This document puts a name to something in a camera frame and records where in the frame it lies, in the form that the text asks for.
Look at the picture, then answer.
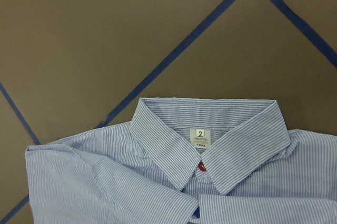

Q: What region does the blue striped button shirt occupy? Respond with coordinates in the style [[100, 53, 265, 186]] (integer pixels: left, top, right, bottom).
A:
[[25, 98, 336, 223]]

